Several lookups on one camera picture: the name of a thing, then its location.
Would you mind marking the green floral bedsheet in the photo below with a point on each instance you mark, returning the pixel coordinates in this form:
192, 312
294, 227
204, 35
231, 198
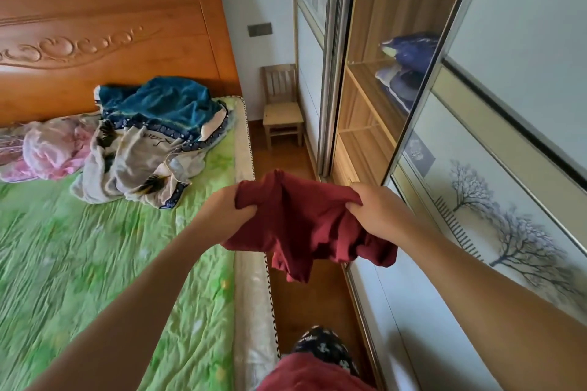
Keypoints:
69, 258

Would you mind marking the person's red shirt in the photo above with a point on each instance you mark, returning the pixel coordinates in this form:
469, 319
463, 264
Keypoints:
312, 377

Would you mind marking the wooden bed frame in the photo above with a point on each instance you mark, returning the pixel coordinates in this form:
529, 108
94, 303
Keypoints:
114, 15

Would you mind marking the grey wall socket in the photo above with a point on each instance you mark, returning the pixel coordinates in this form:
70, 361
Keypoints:
260, 29

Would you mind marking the person's left hand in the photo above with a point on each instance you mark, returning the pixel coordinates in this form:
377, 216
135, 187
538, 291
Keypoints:
220, 216

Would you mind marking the person's left forearm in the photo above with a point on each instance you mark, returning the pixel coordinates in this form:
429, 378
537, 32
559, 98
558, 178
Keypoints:
128, 313

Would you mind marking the pink cloth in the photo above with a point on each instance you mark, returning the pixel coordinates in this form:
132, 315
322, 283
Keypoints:
50, 148

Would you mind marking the dark red shirt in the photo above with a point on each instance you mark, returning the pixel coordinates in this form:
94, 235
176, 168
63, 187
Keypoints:
302, 221

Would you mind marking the person's floral patterned trousers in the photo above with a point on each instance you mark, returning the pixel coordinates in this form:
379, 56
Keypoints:
325, 347

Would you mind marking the blue printed folded bedding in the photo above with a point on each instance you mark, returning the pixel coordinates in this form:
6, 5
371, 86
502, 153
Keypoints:
412, 51

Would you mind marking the person's right hand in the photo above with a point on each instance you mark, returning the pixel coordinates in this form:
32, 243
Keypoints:
385, 216

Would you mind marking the wooden wardrobe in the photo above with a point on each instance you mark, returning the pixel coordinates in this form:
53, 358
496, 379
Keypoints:
394, 1

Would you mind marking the small wooden chair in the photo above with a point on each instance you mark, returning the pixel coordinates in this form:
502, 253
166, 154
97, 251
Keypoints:
282, 113

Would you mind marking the person's right forearm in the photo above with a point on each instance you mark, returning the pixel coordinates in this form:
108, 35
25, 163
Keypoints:
504, 303

